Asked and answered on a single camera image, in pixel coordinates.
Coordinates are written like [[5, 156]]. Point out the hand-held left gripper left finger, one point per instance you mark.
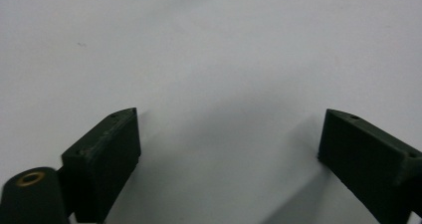
[[101, 157]]

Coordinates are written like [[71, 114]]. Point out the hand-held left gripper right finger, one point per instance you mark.
[[368, 157]]

